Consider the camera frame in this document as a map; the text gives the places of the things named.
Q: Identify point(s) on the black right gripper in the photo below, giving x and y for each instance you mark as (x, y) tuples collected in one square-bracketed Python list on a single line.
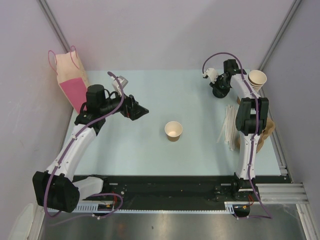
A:
[(215, 85)]

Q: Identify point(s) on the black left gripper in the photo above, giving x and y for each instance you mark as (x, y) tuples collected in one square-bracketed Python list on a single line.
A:
[(130, 108)]

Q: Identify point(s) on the brown paper coffee cup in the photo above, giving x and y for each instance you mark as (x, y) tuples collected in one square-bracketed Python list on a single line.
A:
[(173, 130)]

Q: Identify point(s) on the brown cardboard cup carrier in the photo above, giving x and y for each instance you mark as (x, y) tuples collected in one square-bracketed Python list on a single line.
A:
[(267, 131)]

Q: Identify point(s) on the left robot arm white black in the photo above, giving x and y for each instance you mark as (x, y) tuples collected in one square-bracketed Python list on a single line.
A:
[(55, 187)]

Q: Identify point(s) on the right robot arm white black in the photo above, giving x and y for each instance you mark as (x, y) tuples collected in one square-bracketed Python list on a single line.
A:
[(250, 121)]

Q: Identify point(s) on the stack of black cup lids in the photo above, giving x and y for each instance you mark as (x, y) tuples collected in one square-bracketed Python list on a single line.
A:
[(219, 92)]

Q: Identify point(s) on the stack of paper cups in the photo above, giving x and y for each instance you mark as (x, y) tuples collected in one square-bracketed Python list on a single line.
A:
[(255, 79)]

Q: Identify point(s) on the bundle of white wrapped straws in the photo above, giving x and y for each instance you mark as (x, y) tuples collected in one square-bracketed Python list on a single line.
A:
[(229, 133)]

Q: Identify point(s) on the pink and beige paper bag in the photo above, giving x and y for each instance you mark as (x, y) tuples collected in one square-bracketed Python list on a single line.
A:
[(71, 76)]

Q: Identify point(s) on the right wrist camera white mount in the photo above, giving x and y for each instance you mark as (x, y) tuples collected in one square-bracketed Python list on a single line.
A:
[(211, 74)]

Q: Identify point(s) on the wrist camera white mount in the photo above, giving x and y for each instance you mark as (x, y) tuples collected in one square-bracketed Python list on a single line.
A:
[(211, 74), (119, 82)]

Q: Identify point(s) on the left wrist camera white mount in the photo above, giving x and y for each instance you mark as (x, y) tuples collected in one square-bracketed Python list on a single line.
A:
[(119, 82)]

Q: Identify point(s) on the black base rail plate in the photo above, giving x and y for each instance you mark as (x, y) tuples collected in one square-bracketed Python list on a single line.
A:
[(175, 193)]

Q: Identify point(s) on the white slotted cable duct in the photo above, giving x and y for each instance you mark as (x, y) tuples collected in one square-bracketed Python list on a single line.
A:
[(92, 208)]

